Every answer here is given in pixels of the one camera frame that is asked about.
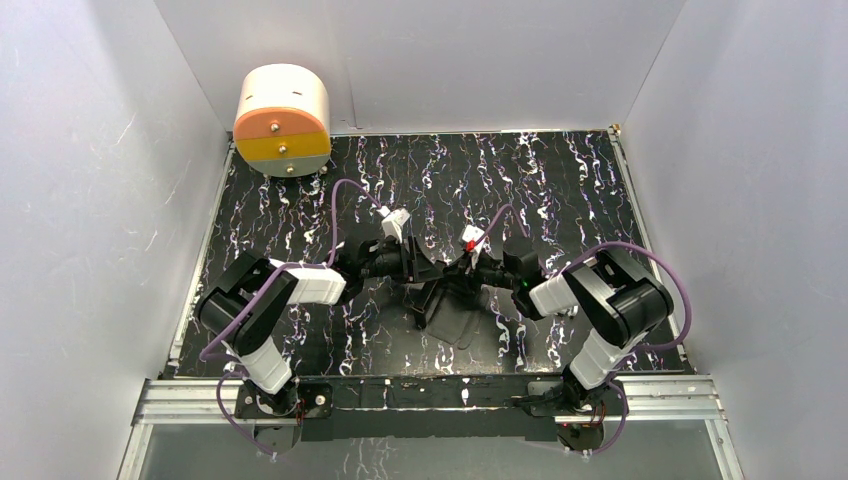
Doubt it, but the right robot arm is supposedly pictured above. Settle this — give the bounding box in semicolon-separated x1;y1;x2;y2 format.
443;238;675;414

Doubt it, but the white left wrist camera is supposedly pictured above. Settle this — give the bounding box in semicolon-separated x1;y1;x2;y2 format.
378;206;410;244

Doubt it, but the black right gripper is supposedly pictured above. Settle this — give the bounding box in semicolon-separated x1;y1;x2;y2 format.
444;248;518;294

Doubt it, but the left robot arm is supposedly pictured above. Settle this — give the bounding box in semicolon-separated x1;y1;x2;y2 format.
194;235;446;416

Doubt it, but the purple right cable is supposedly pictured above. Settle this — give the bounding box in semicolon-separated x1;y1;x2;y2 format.
473;202;693;457

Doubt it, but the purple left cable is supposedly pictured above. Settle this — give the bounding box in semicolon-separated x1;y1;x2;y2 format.
198;178;386;458

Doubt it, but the round cream drawer cabinet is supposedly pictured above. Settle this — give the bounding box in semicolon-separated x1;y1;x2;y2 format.
232;64;332;178

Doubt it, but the purple cable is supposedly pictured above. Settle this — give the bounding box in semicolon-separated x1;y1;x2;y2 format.
198;178;386;458
473;202;693;457

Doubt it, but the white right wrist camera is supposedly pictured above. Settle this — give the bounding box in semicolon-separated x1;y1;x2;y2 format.
461;225;487;267

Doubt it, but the aluminium front rail frame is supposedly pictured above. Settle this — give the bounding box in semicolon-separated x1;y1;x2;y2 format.
119;374;743;479

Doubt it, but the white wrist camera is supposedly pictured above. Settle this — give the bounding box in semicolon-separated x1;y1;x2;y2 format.
378;206;410;244
461;225;487;267

